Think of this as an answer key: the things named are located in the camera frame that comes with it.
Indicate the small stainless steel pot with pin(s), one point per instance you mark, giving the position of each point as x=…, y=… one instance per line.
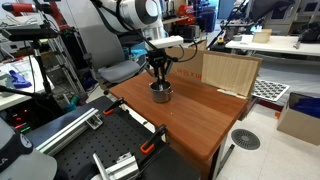
x=161, y=96

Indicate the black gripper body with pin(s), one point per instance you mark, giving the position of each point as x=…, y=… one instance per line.
x=160, y=58

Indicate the round floor drain grate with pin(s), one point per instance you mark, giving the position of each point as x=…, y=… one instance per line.
x=246, y=139

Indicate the black computer with LEDs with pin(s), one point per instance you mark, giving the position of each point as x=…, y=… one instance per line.
x=23, y=120

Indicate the black perforated breadboard plate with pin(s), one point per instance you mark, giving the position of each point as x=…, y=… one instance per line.
x=110, y=140

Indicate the white background table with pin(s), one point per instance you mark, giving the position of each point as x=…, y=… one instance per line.
x=283, y=46

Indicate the checkerboard calibration board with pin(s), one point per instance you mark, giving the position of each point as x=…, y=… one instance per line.
x=270, y=90

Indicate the black workbench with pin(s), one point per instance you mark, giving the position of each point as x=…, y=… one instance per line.
x=173, y=168

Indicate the open cardboard box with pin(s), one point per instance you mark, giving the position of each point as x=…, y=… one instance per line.
x=296, y=126

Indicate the black camera on stand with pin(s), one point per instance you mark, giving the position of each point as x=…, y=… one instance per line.
x=30, y=32

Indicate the red robot arm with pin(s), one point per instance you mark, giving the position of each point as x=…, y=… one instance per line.
x=20, y=7

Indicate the small light wooden box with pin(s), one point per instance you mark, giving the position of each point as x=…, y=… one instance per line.
x=262, y=35

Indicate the brown cardboard panel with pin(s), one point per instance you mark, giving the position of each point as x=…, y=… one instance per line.
x=230, y=71

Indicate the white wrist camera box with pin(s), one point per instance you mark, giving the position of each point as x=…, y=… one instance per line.
x=166, y=41

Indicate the long aluminium extrusion rail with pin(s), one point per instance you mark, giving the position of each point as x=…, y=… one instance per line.
x=66, y=131

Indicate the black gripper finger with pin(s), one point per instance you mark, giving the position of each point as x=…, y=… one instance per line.
x=154, y=71
x=168, y=71

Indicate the blue glove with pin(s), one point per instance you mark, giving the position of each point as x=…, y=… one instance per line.
x=18, y=80

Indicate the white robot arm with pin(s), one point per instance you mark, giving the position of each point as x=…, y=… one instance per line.
x=133, y=11

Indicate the grey office chair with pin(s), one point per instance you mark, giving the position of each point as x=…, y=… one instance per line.
x=116, y=71

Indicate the grey and black cap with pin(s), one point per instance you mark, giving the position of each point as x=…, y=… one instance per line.
x=30, y=166

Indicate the short aluminium extrusion bracket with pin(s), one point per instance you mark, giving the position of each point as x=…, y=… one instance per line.
x=120, y=166

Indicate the blue plastic bag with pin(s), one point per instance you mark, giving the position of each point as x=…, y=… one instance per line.
x=308, y=106

